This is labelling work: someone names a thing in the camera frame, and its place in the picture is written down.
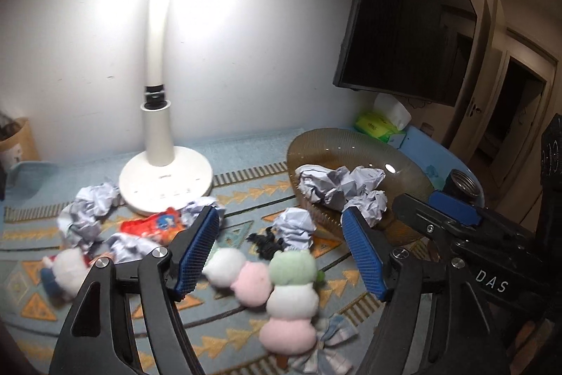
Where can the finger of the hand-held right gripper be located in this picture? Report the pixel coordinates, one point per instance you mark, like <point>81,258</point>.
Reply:
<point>421,217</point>
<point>456,208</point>

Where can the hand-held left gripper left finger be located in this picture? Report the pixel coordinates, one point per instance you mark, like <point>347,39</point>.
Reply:
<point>197,252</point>

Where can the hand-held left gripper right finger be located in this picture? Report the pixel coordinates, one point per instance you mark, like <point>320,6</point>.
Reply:
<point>364,256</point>

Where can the green white pink dango plush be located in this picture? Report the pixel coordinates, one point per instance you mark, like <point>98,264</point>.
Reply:
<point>292,300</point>

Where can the amber ribbed glass bowl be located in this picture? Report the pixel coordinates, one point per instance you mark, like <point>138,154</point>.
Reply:
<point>351,146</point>

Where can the white red plush doll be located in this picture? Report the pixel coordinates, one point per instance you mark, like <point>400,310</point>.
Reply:
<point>68,267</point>

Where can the dark threaded jar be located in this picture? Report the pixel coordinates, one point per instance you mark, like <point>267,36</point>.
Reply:
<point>461,181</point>

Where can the red snack packet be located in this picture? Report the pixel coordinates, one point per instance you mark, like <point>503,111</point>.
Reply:
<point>151,225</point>

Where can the blue desk pad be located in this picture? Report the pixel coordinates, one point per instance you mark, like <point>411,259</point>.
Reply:
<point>421,146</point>

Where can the blue patterned table mat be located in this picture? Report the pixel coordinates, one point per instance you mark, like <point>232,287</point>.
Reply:
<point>246,199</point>

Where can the white desk lamp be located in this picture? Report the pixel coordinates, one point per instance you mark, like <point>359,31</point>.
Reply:
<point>162,181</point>

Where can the plaid fabric bow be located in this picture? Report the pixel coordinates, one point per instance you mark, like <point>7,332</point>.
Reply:
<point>325,344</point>

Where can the green tissue pack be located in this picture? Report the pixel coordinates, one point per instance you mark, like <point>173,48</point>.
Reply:
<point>375,124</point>

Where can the white tissue roll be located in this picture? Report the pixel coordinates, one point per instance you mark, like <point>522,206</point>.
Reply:
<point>393,109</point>

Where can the beige door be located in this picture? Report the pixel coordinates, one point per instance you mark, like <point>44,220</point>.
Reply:
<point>483,94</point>

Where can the black flat screen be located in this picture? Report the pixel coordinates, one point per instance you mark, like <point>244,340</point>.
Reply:
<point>404,14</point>

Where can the wooden basket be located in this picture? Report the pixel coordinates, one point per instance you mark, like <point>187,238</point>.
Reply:
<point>19,142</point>

